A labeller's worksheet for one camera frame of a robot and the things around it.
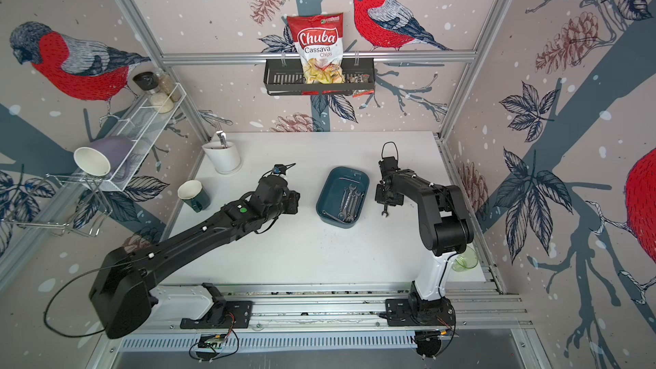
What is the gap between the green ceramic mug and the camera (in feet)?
2.94

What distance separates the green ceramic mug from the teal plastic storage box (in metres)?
0.43

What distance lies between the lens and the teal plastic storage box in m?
0.94

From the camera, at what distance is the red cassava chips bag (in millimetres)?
811

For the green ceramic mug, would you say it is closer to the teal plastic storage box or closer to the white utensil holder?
the white utensil holder

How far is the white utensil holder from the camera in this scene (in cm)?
101

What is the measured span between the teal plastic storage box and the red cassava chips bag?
38 cm
